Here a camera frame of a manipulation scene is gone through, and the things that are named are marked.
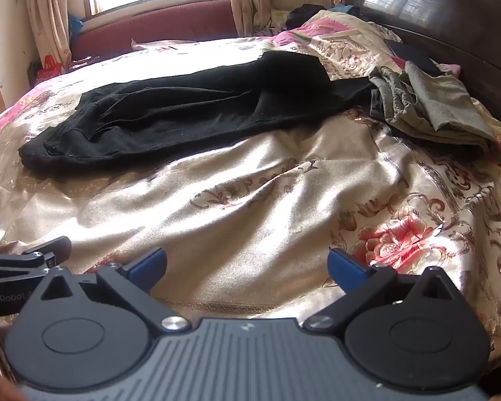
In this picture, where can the blue plastic bag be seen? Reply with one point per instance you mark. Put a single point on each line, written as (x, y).
(75, 25)

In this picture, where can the flat black item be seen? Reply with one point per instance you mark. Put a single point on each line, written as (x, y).
(413, 56)

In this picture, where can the dark wooden headboard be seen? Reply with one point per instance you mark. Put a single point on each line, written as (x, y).
(455, 21)

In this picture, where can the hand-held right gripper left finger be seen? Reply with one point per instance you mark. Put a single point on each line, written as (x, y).
(149, 265)

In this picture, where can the black pants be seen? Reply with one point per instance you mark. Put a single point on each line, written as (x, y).
(200, 104)

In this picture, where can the red plastic bag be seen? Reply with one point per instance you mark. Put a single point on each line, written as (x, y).
(48, 71)

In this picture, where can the dark clothes pile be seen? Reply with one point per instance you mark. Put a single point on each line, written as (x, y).
(304, 14)

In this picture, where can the grey-green crumpled clothes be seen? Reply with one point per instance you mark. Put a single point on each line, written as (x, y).
(426, 100)

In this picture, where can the beige floral curtain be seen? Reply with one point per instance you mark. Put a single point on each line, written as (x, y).
(246, 0)
(46, 12)

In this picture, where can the pink cloth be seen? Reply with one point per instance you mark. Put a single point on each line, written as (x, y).
(451, 70)

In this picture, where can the floral satin bedspread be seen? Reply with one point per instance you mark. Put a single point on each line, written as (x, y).
(254, 204)

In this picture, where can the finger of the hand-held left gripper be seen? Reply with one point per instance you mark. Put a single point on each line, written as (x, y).
(52, 249)

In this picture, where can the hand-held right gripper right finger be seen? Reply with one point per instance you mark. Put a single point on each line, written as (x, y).
(345, 270)

